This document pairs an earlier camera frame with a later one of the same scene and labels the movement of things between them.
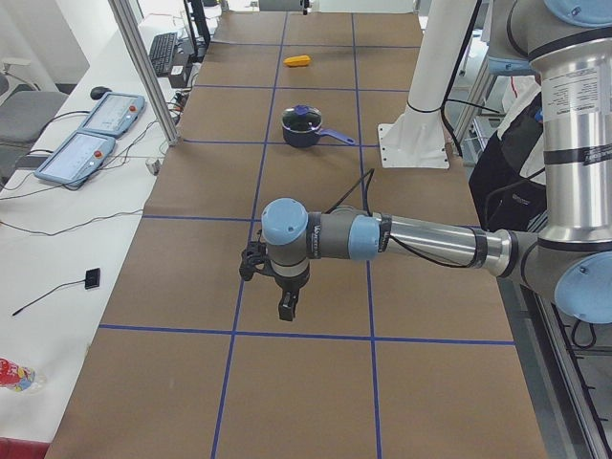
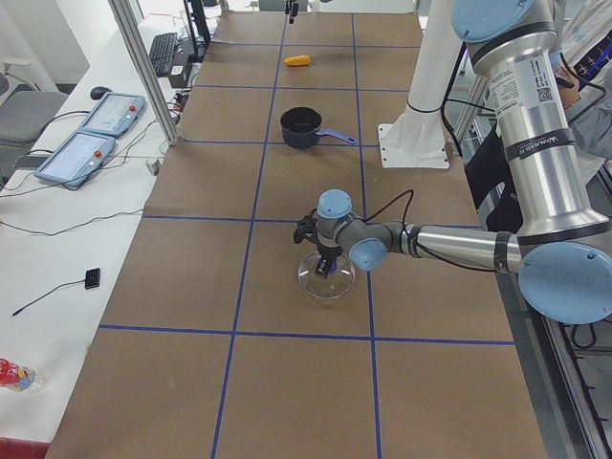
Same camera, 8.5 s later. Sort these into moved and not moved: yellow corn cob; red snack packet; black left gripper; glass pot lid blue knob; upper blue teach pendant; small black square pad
Moved: black left gripper; glass pot lid blue knob
Not moved: upper blue teach pendant; red snack packet; small black square pad; yellow corn cob
